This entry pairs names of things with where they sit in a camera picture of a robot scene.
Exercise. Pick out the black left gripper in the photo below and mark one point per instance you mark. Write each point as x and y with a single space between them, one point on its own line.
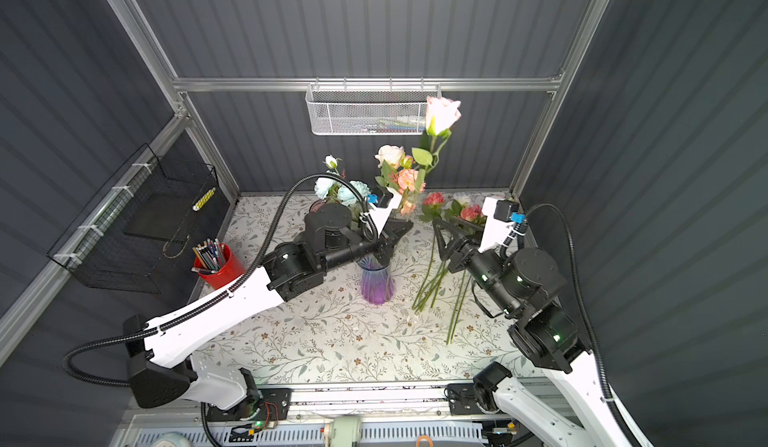
386 241

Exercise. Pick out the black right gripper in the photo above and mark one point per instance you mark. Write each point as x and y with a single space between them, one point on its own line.
460 256

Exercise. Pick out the purple blue glass vase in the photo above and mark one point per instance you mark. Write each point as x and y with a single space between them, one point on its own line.
377 284

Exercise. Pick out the pink peony flower stem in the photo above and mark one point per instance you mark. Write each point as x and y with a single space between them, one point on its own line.
405 179

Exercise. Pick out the light blue peony flower stem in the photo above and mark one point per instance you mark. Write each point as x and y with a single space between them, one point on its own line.
335 192

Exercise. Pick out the cream pink rose stem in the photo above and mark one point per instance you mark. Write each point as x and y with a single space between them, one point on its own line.
389 159

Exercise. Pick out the pink coral rose stem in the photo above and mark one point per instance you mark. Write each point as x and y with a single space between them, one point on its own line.
441 115

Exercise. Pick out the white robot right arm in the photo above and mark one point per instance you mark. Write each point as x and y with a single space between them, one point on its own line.
524 286

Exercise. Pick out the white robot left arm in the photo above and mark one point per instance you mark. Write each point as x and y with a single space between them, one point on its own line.
165 367

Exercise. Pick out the pink grey glass vase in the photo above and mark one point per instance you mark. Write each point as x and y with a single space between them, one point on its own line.
317 205

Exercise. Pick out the pale pink rose stem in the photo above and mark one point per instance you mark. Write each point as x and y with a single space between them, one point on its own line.
472 214

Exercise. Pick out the white blue rose stem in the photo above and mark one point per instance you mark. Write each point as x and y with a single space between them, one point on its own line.
463 200

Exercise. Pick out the magenta rose stem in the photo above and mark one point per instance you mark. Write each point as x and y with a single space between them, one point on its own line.
432 209

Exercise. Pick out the floral table mat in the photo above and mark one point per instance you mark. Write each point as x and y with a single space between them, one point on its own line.
331 334

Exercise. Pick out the red pencil cup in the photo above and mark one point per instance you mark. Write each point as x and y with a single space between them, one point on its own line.
216 264

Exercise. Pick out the yellow marker in black basket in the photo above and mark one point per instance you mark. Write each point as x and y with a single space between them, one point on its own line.
203 199

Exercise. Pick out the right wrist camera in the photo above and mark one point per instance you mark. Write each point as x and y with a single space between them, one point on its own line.
504 224

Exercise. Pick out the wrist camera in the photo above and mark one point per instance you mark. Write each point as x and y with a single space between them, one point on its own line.
377 210
504 224

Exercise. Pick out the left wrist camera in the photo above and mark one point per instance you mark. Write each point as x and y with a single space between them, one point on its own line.
377 210

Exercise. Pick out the white wire mesh basket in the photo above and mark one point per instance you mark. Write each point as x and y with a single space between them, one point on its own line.
343 112

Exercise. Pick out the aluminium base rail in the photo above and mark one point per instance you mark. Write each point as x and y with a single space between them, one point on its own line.
372 399

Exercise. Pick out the black wire mesh basket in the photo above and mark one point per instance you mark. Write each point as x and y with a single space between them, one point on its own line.
138 238

